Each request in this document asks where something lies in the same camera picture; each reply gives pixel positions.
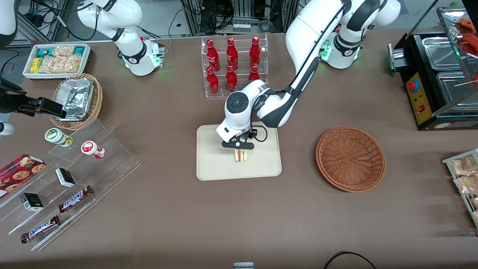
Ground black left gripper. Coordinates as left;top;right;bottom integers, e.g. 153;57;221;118
217;120;255;154

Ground beige plastic serving tray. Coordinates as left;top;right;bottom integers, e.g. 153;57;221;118
196;123;282;181

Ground tan wicker basket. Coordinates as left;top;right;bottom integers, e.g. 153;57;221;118
50;73;103;130

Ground brown round wicker basket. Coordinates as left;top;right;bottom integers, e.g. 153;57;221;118
316;126;386;193

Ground tray of wrapped pastries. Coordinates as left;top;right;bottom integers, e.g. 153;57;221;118
443;149;478;228

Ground green lid yogurt bottle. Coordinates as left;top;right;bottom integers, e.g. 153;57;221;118
45;128;74;147

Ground stacked aluminium foil containers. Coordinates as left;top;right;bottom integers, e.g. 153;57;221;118
54;78;94;121

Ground white rectangular snack bin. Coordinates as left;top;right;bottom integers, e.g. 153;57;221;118
22;44;91;80

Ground red lid yogurt bottle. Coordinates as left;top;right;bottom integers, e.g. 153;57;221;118
81;140;106;159

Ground red chocolate cookie box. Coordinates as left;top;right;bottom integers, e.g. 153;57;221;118
0;154;47;198

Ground small black carton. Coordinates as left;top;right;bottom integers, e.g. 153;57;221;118
19;193;44;211
55;168;76;188

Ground clear acrylic bottle rack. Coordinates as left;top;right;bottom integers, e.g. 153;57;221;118
201;34;269;98

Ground clear acrylic stepped display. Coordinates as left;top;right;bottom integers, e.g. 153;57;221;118
0;119;142;251

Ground snickers chocolate bar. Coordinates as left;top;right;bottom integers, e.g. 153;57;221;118
21;215;60;244
58;186;94;213

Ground white power strip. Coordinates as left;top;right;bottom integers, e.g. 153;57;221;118
232;22;259;34

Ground black food warmer machine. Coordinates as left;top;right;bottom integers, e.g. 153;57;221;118
388;6;478;131

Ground steel warmer pan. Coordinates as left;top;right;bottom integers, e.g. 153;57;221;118
436;71;478;106
421;37;463;71

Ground red sausage skewer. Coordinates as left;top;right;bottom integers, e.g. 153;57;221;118
461;34;478;56
459;17;478;33

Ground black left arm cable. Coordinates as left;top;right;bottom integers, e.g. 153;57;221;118
248;0;351;143

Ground aluminium frame rack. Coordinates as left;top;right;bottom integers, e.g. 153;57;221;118
181;0;299;36

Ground black looped table cable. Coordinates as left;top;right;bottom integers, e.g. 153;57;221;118
323;251;378;269

